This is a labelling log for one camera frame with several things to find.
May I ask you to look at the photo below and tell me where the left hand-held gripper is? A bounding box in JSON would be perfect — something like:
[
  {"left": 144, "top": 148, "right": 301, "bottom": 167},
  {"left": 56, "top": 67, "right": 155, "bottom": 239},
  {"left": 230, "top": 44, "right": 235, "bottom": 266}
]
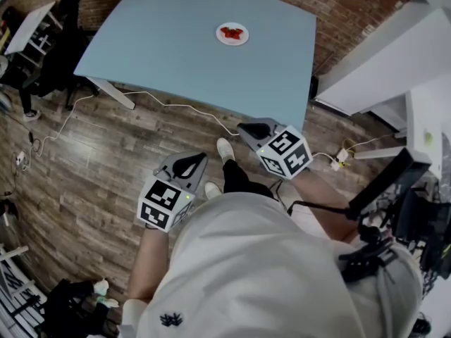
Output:
[{"left": 137, "top": 152, "right": 209, "bottom": 232}]

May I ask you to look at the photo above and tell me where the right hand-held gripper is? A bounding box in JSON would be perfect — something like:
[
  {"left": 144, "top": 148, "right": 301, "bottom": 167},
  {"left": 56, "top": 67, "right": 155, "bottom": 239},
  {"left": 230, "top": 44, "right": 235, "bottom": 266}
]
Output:
[{"left": 237, "top": 118, "right": 314, "bottom": 180}]

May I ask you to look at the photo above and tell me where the white round plate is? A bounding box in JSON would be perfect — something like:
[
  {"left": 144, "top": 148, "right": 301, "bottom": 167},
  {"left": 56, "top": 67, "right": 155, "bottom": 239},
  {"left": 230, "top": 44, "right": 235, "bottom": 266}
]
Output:
[{"left": 215, "top": 22, "right": 250, "bottom": 46}]

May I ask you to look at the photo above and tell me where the person's right forearm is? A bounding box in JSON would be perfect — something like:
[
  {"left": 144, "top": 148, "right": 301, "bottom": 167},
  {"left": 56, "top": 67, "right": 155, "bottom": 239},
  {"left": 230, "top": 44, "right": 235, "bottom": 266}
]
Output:
[{"left": 290, "top": 169, "right": 361, "bottom": 243}]

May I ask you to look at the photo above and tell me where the person's left forearm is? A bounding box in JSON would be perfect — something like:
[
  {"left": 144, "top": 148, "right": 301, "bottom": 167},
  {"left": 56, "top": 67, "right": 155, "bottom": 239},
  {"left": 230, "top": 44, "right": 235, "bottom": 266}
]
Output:
[{"left": 126, "top": 223, "right": 171, "bottom": 301}]

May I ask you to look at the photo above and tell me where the black shoulder harness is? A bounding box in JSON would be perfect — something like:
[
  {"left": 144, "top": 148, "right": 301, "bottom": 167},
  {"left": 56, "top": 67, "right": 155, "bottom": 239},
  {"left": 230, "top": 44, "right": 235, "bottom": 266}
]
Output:
[{"left": 338, "top": 223, "right": 400, "bottom": 283}]

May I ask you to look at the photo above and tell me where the person's right white shoe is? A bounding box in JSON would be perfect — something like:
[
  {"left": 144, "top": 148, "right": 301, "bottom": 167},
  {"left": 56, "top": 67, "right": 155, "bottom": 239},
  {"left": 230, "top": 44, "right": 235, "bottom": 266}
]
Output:
[{"left": 216, "top": 137, "right": 236, "bottom": 164}]

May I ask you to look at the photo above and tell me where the person's white shoe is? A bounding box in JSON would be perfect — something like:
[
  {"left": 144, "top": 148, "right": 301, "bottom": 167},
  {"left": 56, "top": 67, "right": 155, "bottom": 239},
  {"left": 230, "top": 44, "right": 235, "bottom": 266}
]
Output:
[
  {"left": 204, "top": 181, "right": 223, "bottom": 201},
  {"left": 216, "top": 137, "right": 236, "bottom": 164}
]

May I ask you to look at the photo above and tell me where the person's left white shoe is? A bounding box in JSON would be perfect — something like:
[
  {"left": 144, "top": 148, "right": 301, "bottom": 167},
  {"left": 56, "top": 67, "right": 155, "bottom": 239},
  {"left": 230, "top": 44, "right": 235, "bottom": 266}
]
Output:
[{"left": 204, "top": 181, "right": 223, "bottom": 201}]

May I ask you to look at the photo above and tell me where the black floor stand base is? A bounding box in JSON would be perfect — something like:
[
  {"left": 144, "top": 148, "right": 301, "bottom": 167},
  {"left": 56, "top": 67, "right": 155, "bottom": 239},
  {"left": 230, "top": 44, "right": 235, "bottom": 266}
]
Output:
[{"left": 309, "top": 75, "right": 321, "bottom": 102}]

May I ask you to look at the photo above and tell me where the white power strip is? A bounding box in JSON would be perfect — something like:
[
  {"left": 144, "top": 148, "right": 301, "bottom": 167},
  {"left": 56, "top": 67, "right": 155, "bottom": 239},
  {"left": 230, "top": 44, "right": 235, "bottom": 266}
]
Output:
[{"left": 330, "top": 148, "right": 350, "bottom": 172}]

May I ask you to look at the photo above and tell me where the person's white shirt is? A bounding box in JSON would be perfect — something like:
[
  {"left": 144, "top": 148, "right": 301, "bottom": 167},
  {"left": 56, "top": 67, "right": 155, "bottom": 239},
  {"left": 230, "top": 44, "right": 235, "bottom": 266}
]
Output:
[{"left": 121, "top": 192, "right": 424, "bottom": 338}]

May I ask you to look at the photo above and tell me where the white and green cloth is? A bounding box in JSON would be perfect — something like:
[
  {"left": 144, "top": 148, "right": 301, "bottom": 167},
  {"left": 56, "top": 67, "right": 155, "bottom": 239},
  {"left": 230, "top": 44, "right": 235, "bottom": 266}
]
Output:
[{"left": 92, "top": 277, "right": 121, "bottom": 308}]

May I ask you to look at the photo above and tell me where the black bag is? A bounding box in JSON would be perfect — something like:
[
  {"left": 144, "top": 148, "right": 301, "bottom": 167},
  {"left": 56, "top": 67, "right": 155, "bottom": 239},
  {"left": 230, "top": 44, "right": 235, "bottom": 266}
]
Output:
[{"left": 44, "top": 279, "right": 121, "bottom": 338}]

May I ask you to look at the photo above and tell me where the white metal rack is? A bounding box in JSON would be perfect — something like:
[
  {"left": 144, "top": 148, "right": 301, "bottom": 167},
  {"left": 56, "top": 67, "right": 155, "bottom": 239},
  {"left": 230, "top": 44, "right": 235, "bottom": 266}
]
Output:
[{"left": 0, "top": 244, "right": 47, "bottom": 331}]

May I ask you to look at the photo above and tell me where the small white side table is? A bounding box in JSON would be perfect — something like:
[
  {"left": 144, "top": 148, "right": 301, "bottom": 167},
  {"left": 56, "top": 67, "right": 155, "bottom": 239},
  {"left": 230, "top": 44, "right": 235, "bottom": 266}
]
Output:
[{"left": 3, "top": 0, "right": 65, "bottom": 65}]

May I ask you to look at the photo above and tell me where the long white floor cable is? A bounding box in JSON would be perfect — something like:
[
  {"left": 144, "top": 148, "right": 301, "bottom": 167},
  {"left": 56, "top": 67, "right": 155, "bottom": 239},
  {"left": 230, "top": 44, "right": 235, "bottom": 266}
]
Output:
[{"left": 20, "top": 90, "right": 334, "bottom": 171}]

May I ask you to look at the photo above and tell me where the yellow cable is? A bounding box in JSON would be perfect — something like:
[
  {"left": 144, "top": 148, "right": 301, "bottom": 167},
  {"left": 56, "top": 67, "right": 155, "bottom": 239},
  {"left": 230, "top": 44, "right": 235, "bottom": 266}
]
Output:
[{"left": 340, "top": 138, "right": 357, "bottom": 169}]

